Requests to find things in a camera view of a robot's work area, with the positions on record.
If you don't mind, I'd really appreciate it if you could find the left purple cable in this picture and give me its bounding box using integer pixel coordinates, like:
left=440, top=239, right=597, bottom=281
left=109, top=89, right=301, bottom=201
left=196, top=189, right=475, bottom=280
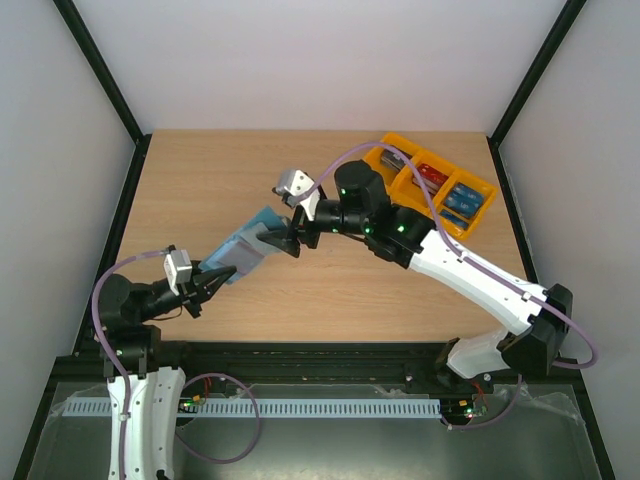
left=90, top=247, right=171, bottom=480

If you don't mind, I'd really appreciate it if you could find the black aluminium frame rail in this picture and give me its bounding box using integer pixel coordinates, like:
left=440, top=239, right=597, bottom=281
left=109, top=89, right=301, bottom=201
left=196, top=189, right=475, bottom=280
left=44, top=341, right=586, bottom=401

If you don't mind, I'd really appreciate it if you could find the loose blue card in bin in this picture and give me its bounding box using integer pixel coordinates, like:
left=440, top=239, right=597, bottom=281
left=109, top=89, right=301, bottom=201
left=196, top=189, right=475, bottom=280
left=440, top=210, right=469, bottom=231

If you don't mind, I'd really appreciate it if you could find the yellow three-compartment bin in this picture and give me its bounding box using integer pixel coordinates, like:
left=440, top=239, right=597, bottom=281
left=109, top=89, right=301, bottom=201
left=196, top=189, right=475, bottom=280
left=364, top=133, right=497, bottom=241

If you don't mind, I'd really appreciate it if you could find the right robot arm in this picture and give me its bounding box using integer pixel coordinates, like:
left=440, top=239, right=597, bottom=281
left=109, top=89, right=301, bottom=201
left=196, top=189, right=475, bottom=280
left=257, top=160, right=573, bottom=392

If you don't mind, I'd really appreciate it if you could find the black card stack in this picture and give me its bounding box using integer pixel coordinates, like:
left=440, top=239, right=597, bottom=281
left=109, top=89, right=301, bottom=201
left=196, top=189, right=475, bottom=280
left=380, top=149, right=411, bottom=173

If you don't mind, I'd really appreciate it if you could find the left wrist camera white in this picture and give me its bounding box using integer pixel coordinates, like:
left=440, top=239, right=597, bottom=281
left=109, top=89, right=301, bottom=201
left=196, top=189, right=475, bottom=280
left=163, top=246, right=193, bottom=296

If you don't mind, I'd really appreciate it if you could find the light blue cable duct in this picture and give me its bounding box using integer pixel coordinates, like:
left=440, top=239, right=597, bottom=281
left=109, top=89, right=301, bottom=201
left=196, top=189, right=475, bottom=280
left=61, top=393, right=443, bottom=419

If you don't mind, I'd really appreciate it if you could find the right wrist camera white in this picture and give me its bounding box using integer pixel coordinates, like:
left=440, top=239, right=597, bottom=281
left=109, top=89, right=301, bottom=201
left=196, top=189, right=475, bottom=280
left=272, top=169, right=321, bottom=221

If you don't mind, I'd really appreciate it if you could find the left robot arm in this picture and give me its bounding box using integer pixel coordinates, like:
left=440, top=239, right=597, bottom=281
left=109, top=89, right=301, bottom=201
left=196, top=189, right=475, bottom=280
left=92, top=266, right=236, bottom=479

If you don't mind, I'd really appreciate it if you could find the blue card stack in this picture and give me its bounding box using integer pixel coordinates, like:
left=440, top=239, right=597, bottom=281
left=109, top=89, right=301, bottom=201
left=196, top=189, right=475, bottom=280
left=444, top=182, right=485, bottom=219

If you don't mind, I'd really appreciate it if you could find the blue leather card holder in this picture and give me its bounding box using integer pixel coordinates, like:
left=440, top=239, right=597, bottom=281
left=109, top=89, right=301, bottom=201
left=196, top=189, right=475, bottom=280
left=198, top=207, right=288, bottom=285

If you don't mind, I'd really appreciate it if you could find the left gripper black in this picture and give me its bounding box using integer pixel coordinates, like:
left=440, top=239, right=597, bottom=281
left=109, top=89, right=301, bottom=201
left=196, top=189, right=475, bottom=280
left=137, top=260, right=236, bottom=322

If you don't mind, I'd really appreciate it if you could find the red card stack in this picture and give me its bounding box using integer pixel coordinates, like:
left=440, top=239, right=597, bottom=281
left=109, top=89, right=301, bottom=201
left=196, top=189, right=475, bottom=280
left=417, top=163, right=449, bottom=196

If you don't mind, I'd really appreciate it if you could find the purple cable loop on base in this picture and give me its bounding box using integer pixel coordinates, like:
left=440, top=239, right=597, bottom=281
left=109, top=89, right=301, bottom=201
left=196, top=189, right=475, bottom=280
left=174, top=371, right=261, bottom=465

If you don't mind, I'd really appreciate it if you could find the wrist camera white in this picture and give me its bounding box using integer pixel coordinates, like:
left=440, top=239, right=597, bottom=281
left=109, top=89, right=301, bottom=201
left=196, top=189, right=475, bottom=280
left=272, top=169, right=321, bottom=221
left=163, top=246, right=193, bottom=296

